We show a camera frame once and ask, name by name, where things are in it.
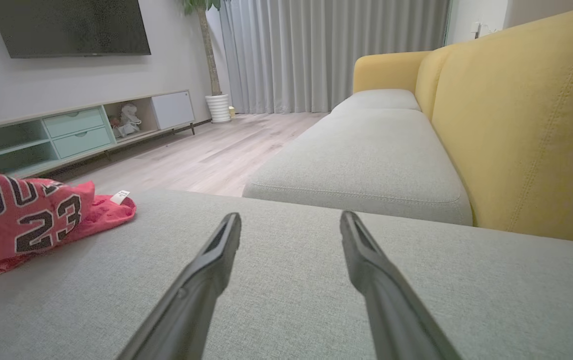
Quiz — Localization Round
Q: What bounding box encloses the grey pleated curtain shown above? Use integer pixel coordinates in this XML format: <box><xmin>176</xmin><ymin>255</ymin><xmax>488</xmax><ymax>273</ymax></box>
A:
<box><xmin>219</xmin><ymin>0</ymin><xmax>451</xmax><ymax>115</ymax></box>

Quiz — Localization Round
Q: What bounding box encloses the grey sofa seat cushion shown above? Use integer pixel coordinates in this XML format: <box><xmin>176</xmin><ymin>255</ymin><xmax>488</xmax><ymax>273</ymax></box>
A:
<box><xmin>242</xmin><ymin>107</ymin><xmax>473</xmax><ymax>227</ymax></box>
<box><xmin>330</xmin><ymin>89</ymin><xmax>422</xmax><ymax>115</ymax></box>

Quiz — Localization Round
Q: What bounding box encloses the long low TV cabinet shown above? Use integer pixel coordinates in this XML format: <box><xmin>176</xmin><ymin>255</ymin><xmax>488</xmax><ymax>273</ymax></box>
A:
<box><xmin>0</xmin><ymin>89</ymin><xmax>197</xmax><ymax>180</ymax></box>

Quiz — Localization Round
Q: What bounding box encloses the red basketball jersey white trim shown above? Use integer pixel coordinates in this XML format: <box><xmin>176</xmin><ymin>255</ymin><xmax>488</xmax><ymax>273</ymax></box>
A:
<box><xmin>0</xmin><ymin>162</ymin><xmax>137</xmax><ymax>278</ymax></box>

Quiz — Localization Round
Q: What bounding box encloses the yellow sofa backrest cushion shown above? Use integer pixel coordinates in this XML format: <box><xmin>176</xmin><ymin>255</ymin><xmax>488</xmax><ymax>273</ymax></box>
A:
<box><xmin>431</xmin><ymin>2</ymin><xmax>573</xmax><ymax>246</ymax></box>
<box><xmin>414</xmin><ymin>45</ymin><xmax>455</xmax><ymax>121</ymax></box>

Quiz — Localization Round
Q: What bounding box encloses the white plush toy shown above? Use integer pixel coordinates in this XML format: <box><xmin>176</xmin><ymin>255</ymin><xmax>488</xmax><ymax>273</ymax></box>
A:
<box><xmin>116</xmin><ymin>102</ymin><xmax>142</xmax><ymax>138</ymax></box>

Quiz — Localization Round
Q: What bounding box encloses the yellow sofa armrest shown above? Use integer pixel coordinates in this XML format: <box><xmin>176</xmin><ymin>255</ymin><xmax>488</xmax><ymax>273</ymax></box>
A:
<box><xmin>352</xmin><ymin>51</ymin><xmax>432</xmax><ymax>96</ymax></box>

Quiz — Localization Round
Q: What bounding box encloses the indoor tree plant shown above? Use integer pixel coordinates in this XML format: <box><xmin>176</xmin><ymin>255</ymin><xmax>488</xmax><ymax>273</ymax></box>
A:
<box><xmin>181</xmin><ymin>0</ymin><xmax>225</xmax><ymax>97</ymax></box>

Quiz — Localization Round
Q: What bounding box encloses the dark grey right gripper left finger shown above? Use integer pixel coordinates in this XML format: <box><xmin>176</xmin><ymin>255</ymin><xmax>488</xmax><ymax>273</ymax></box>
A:
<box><xmin>115</xmin><ymin>212</ymin><xmax>242</xmax><ymax>360</ymax></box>

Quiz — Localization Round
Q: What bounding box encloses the wide grey sofa chaise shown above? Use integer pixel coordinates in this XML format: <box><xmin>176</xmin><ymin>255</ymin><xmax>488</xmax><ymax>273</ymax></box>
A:
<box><xmin>0</xmin><ymin>189</ymin><xmax>573</xmax><ymax>360</ymax></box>

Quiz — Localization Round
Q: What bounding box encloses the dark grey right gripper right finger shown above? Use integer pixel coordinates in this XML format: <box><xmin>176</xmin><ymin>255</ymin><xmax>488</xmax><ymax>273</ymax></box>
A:
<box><xmin>339</xmin><ymin>210</ymin><xmax>463</xmax><ymax>360</ymax></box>

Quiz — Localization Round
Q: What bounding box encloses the white ribbed plant pot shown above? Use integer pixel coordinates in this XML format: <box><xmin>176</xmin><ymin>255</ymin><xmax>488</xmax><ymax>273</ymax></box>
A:
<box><xmin>205</xmin><ymin>93</ymin><xmax>232</xmax><ymax>124</ymax></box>

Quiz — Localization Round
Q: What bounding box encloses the black wall television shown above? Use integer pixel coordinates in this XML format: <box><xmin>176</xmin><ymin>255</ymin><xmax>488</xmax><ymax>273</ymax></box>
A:
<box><xmin>0</xmin><ymin>0</ymin><xmax>152</xmax><ymax>59</ymax></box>

